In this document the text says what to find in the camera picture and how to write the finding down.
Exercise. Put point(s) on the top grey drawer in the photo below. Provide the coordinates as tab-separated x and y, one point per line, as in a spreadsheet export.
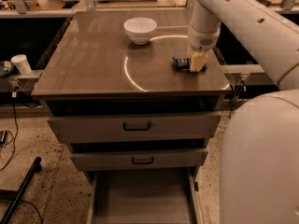
132	128

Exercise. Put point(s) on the blue rxbar blueberry wrapper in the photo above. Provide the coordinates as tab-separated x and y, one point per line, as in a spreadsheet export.
182	64

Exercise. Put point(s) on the white paper cup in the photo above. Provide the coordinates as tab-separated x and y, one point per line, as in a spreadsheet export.
21	62

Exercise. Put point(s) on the bottom grey open drawer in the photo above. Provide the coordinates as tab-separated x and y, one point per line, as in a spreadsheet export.
145	196

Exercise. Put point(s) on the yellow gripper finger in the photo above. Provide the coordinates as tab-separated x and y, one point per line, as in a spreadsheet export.
198	60

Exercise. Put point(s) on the middle grey drawer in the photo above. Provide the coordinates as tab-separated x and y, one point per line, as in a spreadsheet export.
129	160

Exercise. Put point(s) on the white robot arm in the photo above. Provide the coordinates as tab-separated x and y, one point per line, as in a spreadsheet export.
259	170

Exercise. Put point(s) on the black pole on floor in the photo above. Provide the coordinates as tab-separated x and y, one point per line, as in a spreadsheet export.
14	197

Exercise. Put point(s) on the white ceramic bowl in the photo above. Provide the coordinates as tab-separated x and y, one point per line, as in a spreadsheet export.
140	30

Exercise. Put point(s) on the grey drawer cabinet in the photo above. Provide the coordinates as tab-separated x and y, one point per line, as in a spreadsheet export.
97	70

